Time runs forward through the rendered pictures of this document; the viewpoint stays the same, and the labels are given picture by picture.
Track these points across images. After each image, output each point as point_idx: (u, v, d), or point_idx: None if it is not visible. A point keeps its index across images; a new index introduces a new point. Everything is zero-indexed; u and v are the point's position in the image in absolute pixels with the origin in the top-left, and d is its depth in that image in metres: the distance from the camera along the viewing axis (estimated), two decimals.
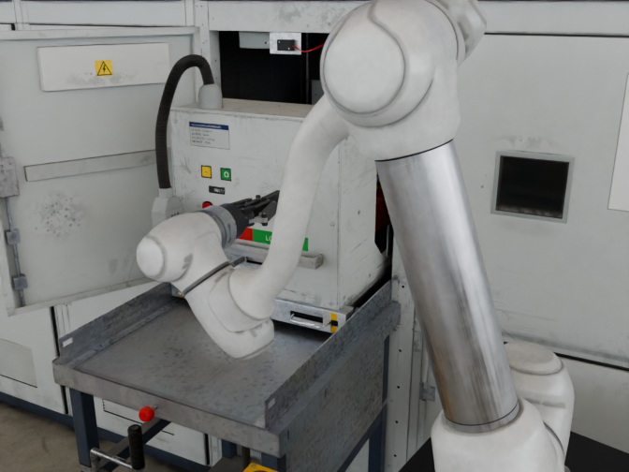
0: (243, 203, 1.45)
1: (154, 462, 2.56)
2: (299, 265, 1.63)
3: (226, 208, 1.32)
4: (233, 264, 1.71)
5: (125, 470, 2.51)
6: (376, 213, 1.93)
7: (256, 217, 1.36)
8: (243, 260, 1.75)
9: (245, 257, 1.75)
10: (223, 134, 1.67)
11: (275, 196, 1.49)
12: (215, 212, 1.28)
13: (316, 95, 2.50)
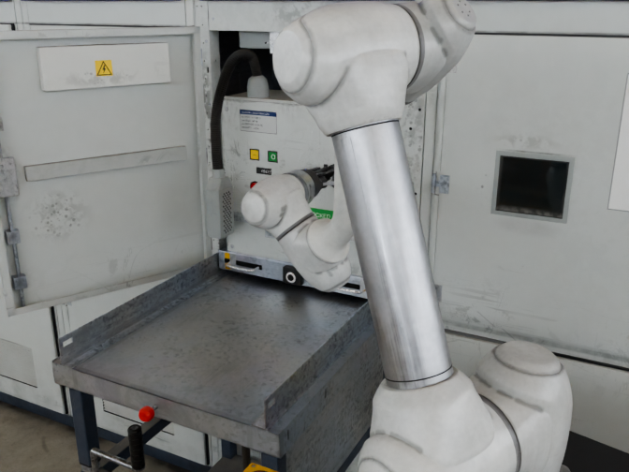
0: (314, 170, 1.73)
1: (154, 462, 2.56)
2: None
3: (305, 172, 1.60)
4: None
5: (125, 470, 2.51)
6: None
7: (329, 181, 1.64)
8: None
9: None
10: (270, 120, 1.87)
11: None
12: (299, 174, 1.56)
13: None
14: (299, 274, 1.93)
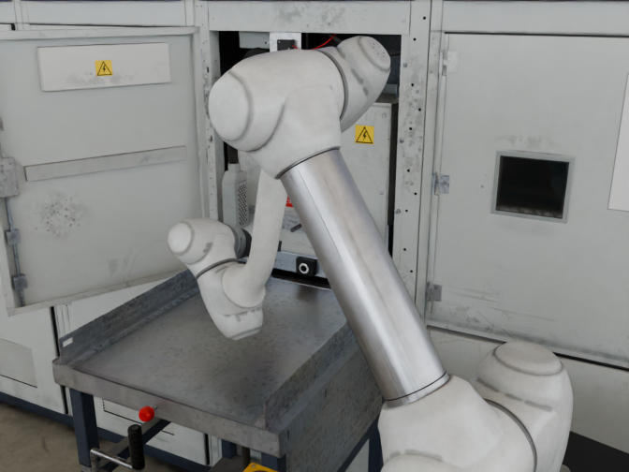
0: None
1: (154, 462, 2.56)
2: None
3: (240, 228, 1.64)
4: (293, 229, 1.97)
5: (125, 470, 2.51)
6: None
7: None
8: (300, 227, 2.01)
9: None
10: None
11: None
12: (232, 226, 1.59)
13: None
14: (313, 265, 2.00)
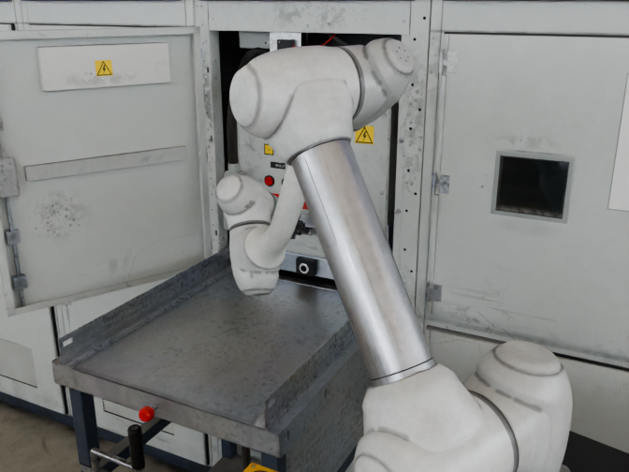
0: None
1: (154, 462, 2.56)
2: None
3: None
4: (311, 232, 1.95)
5: (125, 470, 2.51)
6: None
7: None
8: None
9: None
10: None
11: (303, 232, 1.93)
12: None
13: None
14: (313, 265, 2.00)
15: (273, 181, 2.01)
